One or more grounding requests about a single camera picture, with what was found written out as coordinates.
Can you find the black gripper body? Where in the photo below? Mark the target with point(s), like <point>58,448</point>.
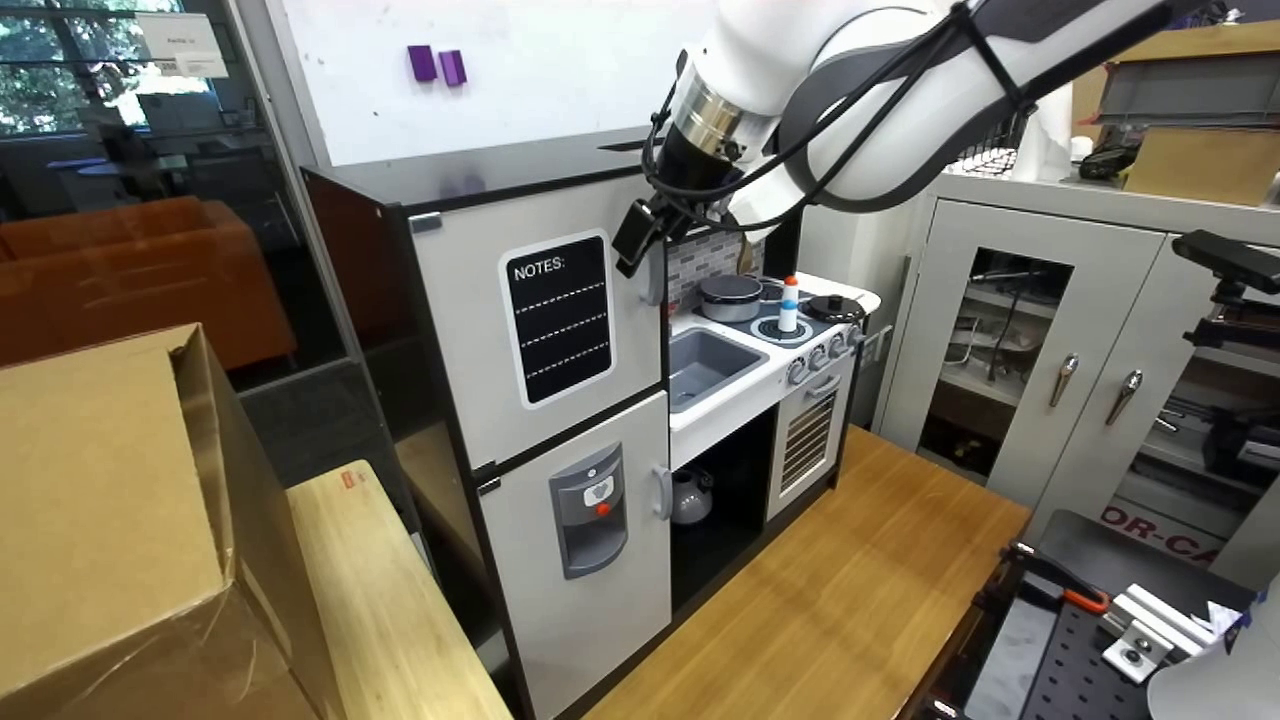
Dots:
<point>679,221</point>

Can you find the grey lidded toy pot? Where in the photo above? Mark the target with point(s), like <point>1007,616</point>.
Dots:
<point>735,299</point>

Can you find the grey stove knob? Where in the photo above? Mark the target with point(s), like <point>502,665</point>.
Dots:
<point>797,371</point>
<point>813,357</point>
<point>832,349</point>

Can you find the light wooden side table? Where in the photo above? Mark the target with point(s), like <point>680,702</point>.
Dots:
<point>386,613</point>

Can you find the black white toy kitchen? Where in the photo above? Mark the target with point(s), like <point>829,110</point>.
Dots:
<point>386,293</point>

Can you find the white notes cabinet door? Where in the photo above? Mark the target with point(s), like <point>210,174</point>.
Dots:
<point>464,346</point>

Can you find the purple magnet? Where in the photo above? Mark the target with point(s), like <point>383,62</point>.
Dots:
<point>455,68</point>
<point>421,62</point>

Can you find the grey plastic sink basin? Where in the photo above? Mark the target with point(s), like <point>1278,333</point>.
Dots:
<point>714,362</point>

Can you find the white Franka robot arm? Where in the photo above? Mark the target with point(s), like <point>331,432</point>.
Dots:
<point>865,81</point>

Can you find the black orange bar clamp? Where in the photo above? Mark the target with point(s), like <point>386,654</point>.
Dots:
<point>1067,594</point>

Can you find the white dispenser fridge door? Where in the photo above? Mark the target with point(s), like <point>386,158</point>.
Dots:
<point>535,625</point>

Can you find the black perforated mounting table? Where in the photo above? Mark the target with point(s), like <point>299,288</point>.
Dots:
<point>1067,665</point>

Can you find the large framed whiteboard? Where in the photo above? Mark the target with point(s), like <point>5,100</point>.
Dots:
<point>572,66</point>

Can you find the white grille oven door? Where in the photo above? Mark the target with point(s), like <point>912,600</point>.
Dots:
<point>804,455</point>

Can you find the grey metal storage cabinet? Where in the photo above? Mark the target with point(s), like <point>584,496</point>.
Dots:
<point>1026,403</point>

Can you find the black lidded frying pan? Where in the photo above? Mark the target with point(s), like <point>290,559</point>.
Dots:
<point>832,310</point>

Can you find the small aluminium bracket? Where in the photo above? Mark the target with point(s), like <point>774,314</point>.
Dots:
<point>1160,633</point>

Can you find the large brown cardboard box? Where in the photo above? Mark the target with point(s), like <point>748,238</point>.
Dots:
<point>107,533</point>

